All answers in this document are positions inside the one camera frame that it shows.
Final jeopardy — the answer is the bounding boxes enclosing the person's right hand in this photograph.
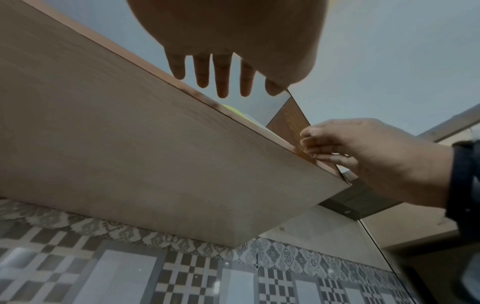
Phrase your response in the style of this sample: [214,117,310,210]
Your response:
[299,118,455,209]

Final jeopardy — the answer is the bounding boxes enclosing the person's left hand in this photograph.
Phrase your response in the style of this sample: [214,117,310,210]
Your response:
[125,0,328,99]

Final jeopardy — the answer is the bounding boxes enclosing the green lidded plastic container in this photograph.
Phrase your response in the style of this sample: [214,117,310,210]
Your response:
[221,103,270,129]

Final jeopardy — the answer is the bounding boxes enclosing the brown wooden cabinet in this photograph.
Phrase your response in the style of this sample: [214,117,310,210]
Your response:
[0,0,403,248]

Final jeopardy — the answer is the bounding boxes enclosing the right black marker wristband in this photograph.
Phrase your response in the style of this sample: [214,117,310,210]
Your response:
[444,140,480,240]

